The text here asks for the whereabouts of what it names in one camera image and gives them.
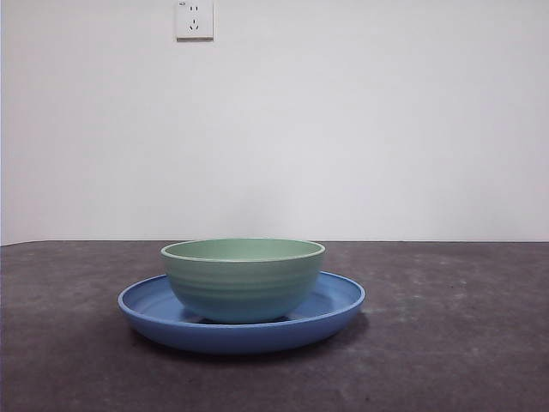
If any green bowl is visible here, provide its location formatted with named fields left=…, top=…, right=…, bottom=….
left=160, top=238, right=326, bottom=324

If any blue plate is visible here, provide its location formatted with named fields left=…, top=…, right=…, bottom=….
left=118, top=270, right=366, bottom=354

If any white wall socket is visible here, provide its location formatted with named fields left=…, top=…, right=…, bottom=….
left=175, top=0, right=214, bottom=43

